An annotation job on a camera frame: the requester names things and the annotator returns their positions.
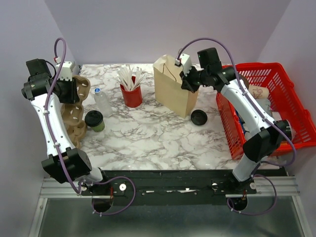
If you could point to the grey printed snack bag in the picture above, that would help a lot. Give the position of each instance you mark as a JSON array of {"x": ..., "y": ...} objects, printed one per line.
[{"x": 265, "y": 105}]

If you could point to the black mounting rail base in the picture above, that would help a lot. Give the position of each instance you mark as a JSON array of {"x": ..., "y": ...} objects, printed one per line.
[{"x": 169, "y": 187}]

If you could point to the white wrapped straws bundle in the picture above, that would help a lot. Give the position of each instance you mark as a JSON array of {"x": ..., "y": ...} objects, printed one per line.
[{"x": 129, "y": 80}]

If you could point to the beige printed paper cup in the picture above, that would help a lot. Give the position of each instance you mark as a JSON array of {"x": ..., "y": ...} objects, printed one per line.
[{"x": 258, "y": 92}]

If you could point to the black printed can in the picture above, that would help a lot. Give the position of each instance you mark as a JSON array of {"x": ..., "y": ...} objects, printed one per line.
[{"x": 288, "y": 128}]

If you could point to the beige paper takeout bag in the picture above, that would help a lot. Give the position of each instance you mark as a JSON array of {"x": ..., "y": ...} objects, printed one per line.
[{"x": 168, "y": 91}]

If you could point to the black plastic cup lid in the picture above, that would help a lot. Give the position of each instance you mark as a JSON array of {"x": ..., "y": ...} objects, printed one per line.
[{"x": 93, "y": 118}]

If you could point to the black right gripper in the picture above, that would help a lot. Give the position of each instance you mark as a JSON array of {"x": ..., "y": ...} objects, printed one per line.
[{"x": 186, "y": 82}]

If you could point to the red plastic cup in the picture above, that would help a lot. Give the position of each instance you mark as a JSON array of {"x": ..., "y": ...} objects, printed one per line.
[{"x": 133, "y": 98}]

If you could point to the green paper coffee cup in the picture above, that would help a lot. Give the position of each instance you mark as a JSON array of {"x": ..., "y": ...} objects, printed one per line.
[{"x": 98, "y": 126}]

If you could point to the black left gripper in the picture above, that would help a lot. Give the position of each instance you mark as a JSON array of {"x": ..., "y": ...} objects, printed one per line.
[{"x": 73, "y": 96}]

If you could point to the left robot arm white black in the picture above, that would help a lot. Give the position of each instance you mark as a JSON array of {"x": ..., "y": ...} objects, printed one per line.
[{"x": 57, "y": 99}]

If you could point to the brown cardboard cup carrier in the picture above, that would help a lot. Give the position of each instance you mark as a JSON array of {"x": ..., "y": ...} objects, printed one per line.
[
  {"x": 76, "y": 133},
  {"x": 72, "y": 113}
]

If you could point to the clear plastic water bottle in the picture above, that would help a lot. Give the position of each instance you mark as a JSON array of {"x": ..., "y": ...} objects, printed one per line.
[{"x": 102, "y": 102}]

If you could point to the red plastic basket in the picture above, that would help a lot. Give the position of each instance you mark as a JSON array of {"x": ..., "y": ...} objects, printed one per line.
[{"x": 283, "y": 98}]

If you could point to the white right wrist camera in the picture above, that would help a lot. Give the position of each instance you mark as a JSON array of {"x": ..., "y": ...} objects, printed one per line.
[{"x": 184, "y": 60}]

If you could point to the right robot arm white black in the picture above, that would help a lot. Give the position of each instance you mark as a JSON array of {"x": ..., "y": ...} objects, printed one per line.
[{"x": 266, "y": 133}]

